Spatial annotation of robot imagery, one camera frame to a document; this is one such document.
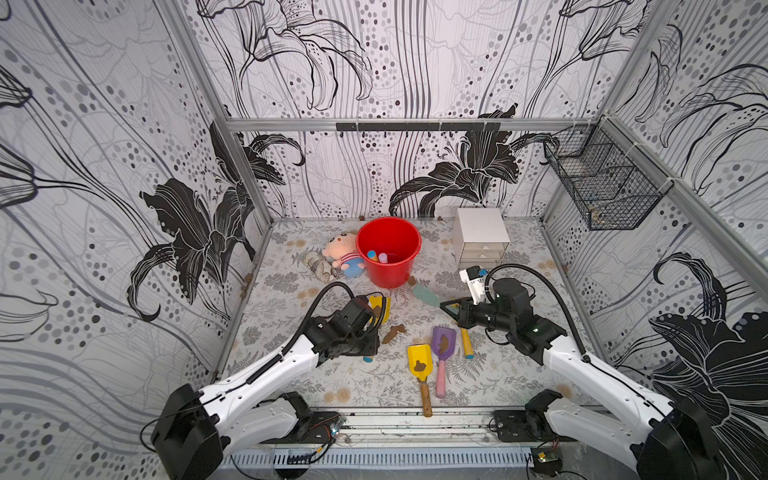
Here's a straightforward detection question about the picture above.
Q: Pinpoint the green cleaning brush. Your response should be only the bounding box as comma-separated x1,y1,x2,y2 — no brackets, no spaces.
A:
412,284,442,308

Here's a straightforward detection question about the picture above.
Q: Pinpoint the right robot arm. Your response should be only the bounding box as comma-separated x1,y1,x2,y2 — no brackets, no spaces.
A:
440,278,727,479

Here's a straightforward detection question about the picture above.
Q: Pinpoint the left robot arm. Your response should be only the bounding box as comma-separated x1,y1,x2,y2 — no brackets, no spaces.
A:
145,295,387,479

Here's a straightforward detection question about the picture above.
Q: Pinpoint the red plastic bucket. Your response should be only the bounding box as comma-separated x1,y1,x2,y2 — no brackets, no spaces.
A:
356,216,422,289

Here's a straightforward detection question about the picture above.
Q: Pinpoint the white mini drawer cabinet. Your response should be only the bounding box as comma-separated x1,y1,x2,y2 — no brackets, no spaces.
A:
453,208,510,270

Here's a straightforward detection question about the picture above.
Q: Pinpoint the plush doll toy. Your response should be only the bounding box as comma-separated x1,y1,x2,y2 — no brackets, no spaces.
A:
302,232,366,283

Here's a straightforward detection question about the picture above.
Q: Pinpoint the yellow trowel wooden handle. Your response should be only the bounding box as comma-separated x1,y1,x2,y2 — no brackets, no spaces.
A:
407,344,433,418

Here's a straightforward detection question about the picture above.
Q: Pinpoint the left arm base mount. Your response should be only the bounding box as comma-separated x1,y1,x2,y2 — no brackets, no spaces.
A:
262,411,342,445

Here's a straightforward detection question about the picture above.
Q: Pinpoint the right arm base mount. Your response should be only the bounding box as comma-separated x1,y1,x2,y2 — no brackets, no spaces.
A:
487,409,573,444

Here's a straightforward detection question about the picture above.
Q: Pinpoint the black wire wall basket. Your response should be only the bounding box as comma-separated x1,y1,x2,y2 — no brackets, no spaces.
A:
544,122,674,231

